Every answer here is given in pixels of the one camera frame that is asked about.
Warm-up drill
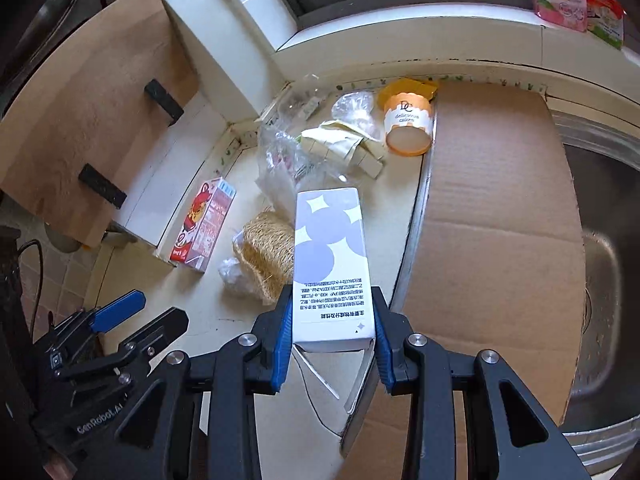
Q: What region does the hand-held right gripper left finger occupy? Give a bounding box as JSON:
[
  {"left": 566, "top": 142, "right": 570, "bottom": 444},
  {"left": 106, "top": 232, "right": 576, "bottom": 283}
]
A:
[{"left": 75, "top": 284, "right": 295, "bottom": 480}]

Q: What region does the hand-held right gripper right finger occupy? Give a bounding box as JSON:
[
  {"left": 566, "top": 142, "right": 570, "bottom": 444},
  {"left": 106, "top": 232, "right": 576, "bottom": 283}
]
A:
[{"left": 369, "top": 285, "right": 593, "bottom": 480}]

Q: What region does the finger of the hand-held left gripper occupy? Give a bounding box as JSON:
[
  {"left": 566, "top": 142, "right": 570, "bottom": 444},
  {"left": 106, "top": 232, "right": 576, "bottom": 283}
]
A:
[
  {"left": 57, "top": 307, "right": 190, "bottom": 387},
  {"left": 50, "top": 291, "right": 146, "bottom": 347}
]

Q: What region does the white box with purple circles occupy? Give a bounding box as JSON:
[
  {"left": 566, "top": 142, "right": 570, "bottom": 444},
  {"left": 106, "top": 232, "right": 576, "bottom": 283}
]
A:
[{"left": 292, "top": 187, "right": 378, "bottom": 413}]

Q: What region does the large clear plastic bag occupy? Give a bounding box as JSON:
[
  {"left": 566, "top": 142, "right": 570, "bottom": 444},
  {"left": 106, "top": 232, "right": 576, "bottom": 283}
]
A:
[{"left": 256, "top": 127, "right": 321, "bottom": 217}]

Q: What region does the orange paper cup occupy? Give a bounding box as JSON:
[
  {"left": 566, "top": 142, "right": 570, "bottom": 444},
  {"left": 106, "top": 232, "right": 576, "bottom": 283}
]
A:
[{"left": 383, "top": 91, "right": 434, "bottom": 157}]

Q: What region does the small crumpled plastic bag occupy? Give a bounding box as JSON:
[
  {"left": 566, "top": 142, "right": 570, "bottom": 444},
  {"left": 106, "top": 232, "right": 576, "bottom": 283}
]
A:
[{"left": 218, "top": 257, "right": 273, "bottom": 306}]

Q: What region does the straw fibre scrubber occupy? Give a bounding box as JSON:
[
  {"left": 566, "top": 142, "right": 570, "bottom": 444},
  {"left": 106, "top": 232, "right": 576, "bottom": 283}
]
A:
[{"left": 232, "top": 210, "right": 297, "bottom": 306}]

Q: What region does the red printed carton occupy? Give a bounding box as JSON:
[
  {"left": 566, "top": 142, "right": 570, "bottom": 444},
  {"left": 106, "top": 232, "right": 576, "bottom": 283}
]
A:
[{"left": 169, "top": 177, "right": 236, "bottom": 273}]

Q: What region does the brown cardboard sheet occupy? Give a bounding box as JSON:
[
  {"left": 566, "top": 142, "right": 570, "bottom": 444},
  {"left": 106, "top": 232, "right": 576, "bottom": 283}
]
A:
[{"left": 340, "top": 82, "right": 587, "bottom": 480}]

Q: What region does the wooden cutting board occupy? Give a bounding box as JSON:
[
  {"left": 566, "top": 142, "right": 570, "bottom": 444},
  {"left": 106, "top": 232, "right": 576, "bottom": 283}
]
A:
[{"left": 0, "top": 0, "right": 201, "bottom": 248}]

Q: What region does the cream paper packaging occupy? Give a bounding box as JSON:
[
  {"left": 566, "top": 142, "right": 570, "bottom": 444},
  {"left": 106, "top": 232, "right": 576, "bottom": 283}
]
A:
[{"left": 300, "top": 120, "right": 387, "bottom": 180}]

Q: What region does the steel sink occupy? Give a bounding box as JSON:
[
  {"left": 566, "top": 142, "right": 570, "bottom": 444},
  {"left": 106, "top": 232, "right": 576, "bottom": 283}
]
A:
[{"left": 547, "top": 100, "right": 640, "bottom": 476}]

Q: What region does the clear plastic wrapper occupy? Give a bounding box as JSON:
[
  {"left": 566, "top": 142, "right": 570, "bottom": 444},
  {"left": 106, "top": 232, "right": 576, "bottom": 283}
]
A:
[{"left": 332, "top": 92, "right": 383, "bottom": 141}]

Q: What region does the clear plastic bottle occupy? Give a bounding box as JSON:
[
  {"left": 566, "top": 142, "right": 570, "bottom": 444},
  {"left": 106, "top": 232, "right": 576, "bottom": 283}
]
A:
[{"left": 261, "top": 75, "right": 327, "bottom": 126}]

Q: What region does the red spray bottle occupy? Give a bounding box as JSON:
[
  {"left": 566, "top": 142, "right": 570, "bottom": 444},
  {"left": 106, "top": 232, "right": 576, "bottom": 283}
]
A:
[{"left": 582, "top": 0, "right": 627, "bottom": 51}]

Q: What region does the black cable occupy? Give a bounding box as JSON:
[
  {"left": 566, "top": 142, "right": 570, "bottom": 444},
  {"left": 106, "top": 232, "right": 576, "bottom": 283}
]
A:
[{"left": 14, "top": 239, "right": 47, "bottom": 303}]

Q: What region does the black metal bracket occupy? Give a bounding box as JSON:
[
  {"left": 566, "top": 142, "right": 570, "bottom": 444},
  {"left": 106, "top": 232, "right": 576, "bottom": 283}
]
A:
[
  {"left": 144, "top": 79, "right": 185, "bottom": 127},
  {"left": 78, "top": 163, "right": 127, "bottom": 210}
]

